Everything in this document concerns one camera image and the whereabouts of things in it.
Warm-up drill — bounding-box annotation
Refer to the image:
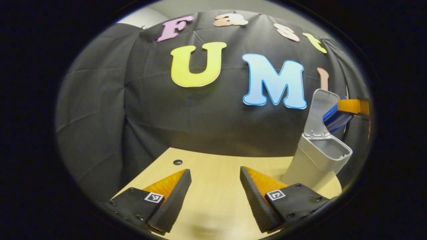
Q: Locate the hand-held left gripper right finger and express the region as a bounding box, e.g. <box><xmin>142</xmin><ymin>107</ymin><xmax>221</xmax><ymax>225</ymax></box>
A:
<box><xmin>240</xmin><ymin>166</ymin><xmax>334</xmax><ymax>234</ymax></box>

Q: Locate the black backdrop cloth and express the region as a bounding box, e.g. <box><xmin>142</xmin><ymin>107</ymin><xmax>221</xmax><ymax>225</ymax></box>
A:
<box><xmin>55</xmin><ymin>10</ymin><xmax>371</xmax><ymax>200</ymax></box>

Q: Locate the silver blue pop can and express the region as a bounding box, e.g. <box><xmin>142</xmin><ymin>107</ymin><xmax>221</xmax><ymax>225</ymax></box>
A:
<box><xmin>323</xmin><ymin>97</ymin><xmax>354</xmax><ymax>134</ymax></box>

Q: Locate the white desktop garbage bin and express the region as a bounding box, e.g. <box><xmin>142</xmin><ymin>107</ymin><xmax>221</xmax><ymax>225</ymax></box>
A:
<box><xmin>281</xmin><ymin>89</ymin><xmax>353</xmax><ymax>193</ymax></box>

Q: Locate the wooden desktop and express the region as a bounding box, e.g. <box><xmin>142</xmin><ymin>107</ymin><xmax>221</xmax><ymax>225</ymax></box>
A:
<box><xmin>113</xmin><ymin>147</ymin><xmax>342</xmax><ymax>240</ymax></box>

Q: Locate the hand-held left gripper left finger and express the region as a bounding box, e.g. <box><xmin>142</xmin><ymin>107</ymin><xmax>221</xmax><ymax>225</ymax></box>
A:
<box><xmin>105</xmin><ymin>169</ymin><xmax>192</xmax><ymax>235</ymax></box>

